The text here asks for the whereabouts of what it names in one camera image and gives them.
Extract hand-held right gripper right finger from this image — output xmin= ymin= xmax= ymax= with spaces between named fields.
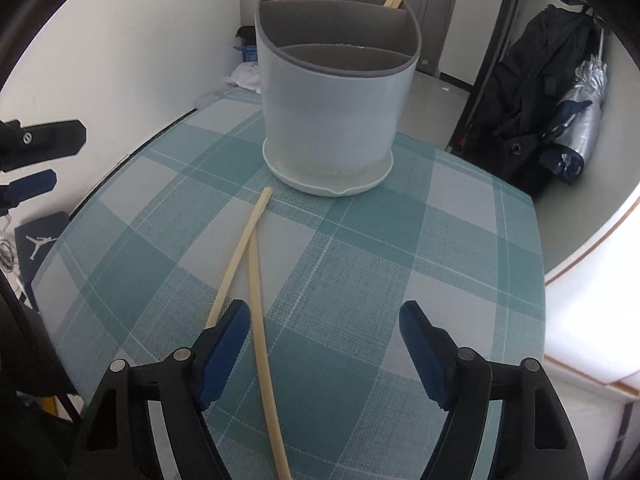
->
xmin=399 ymin=300 xmax=591 ymax=480

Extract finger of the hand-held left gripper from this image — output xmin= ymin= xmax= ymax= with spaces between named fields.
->
xmin=0 ymin=119 xmax=87 ymax=173
xmin=0 ymin=169 xmax=57 ymax=208

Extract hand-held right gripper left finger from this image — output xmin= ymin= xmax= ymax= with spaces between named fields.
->
xmin=72 ymin=299 xmax=251 ymax=480

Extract white grey utensil holder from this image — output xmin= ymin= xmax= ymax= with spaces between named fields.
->
xmin=254 ymin=0 xmax=422 ymax=197

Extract dark blue shoe box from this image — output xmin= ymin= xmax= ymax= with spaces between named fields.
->
xmin=14 ymin=211 xmax=71 ymax=311

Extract teal plaid tablecloth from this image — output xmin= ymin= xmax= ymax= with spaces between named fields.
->
xmin=30 ymin=87 xmax=548 ymax=480

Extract white panel with brown edge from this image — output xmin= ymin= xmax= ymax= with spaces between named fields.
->
xmin=542 ymin=185 xmax=640 ymax=396

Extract white plastic bag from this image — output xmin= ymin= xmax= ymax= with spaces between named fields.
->
xmin=225 ymin=62 xmax=263 ymax=93

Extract silver folded umbrella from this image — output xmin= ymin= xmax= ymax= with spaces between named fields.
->
xmin=540 ymin=30 xmax=612 ymax=186

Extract grey door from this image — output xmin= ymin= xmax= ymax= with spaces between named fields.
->
xmin=362 ymin=0 xmax=466 ymax=81

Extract tangled floor cables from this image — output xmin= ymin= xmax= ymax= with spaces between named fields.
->
xmin=0 ymin=220 xmax=21 ymax=281

